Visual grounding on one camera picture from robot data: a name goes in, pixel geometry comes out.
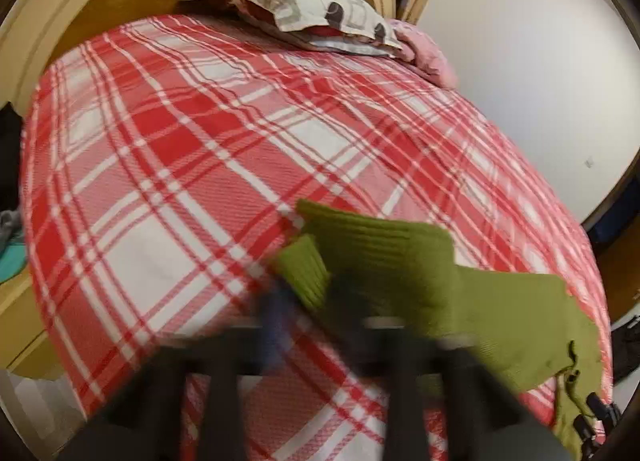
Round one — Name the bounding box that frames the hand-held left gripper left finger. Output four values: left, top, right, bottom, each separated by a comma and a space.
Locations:
65, 286, 303, 461

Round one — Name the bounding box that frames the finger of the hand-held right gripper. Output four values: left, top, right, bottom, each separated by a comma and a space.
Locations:
571, 415, 602, 448
586, 392, 622, 423

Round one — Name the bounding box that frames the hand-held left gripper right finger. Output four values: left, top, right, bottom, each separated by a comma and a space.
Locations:
324, 280, 576, 461

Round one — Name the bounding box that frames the green striped knit sweater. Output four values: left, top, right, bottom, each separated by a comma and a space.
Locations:
272, 198, 613, 447

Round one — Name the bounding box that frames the brown wooden door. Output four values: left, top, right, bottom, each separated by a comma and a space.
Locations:
597, 221, 640, 327

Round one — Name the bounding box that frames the red plaid blanket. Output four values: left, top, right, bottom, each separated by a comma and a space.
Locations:
20, 14, 615, 461

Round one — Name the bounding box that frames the wooden bedside table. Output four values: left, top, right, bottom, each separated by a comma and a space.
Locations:
0, 270, 67, 383

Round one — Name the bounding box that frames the teal cloth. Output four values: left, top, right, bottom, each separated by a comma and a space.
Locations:
0, 241, 29, 286

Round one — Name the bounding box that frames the grey cloth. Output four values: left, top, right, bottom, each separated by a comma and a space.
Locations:
0, 208, 24, 248

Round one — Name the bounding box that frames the patterned pillow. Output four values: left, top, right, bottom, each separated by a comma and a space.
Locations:
181, 0, 404, 58

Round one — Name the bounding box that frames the dark cloth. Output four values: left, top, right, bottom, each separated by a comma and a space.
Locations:
0, 102, 27, 212

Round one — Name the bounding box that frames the black clothing on wall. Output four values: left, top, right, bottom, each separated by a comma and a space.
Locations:
607, 312, 640, 383

